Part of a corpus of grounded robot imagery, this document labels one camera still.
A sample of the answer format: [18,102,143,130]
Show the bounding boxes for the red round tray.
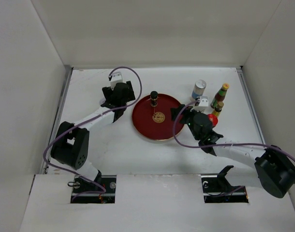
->
[132,93,184,141]

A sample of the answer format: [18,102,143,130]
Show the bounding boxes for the small yellow-labelled bottle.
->
[212,101,224,117]

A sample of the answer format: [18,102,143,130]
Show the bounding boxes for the red-capped sauce jar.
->
[207,114,218,127]

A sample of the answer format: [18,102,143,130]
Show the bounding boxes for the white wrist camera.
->
[108,72,123,90]
[194,96,209,113]

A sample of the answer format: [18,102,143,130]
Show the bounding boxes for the red sauce bottle yellow cap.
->
[210,83,230,108]

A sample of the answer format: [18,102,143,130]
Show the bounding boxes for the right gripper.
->
[170,104,203,141]

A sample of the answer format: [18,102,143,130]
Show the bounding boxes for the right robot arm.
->
[170,104,295,198]

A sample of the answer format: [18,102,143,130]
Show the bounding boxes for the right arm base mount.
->
[201,165,249,203]

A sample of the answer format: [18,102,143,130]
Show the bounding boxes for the small black-capped spice bottle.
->
[150,91,158,107]

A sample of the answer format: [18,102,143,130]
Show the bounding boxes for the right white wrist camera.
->
[194,96,209,113]

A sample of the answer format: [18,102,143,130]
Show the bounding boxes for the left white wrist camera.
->
[108,72,123,90]

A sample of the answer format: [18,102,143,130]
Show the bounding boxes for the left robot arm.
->
[50,81,135,193]

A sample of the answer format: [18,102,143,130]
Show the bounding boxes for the blue-labelled silver-capped shaker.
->
[191,80,207,101]

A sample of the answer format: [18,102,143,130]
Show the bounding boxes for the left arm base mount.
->
[67,175,117,204]

